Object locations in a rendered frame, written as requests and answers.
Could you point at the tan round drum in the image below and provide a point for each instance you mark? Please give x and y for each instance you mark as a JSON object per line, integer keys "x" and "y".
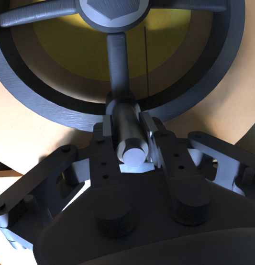
{"x": 250, "y": 132}

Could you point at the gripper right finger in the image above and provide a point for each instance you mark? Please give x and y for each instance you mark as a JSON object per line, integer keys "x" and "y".
{"x": 177, "y": 165}

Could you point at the tan stone mill body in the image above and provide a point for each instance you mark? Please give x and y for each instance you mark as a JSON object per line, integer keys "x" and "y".
{"x": 19, "y": 132}

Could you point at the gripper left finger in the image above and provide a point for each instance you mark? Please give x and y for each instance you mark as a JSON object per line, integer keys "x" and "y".
{"x": 46, "y": 176}

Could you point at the dark grey spoked handwheel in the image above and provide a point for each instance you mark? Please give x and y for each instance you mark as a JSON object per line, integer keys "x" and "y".
{"x": 56, "y": 112}

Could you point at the yellow round disc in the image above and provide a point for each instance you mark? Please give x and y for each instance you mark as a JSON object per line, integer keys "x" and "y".
{"x": 77, "y": 51}

